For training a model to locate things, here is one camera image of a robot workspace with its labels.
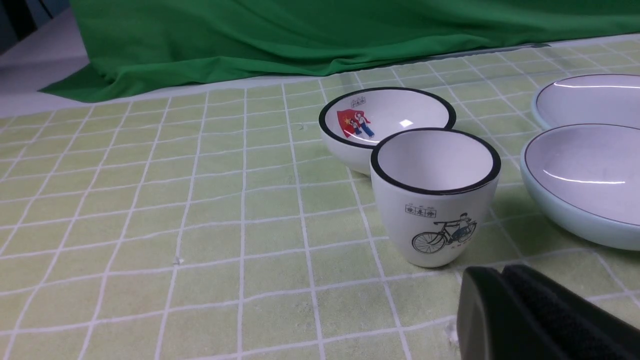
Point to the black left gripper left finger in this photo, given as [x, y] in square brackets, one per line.
[493, 322]

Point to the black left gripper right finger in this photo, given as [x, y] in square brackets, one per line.
[583, 330]

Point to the pale blue bowl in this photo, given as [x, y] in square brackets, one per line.
[586, 179]

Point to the white cup with bicycle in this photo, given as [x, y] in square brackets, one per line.
[432, 187]

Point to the pale blue plate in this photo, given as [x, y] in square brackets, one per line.
[602, 98]

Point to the white bowl with black rim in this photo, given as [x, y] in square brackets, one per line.
[354, 123]

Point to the green checked tablecloth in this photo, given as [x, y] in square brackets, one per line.
[217, 225]

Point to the green backdrop cloth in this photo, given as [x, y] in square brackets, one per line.
[139, 46]

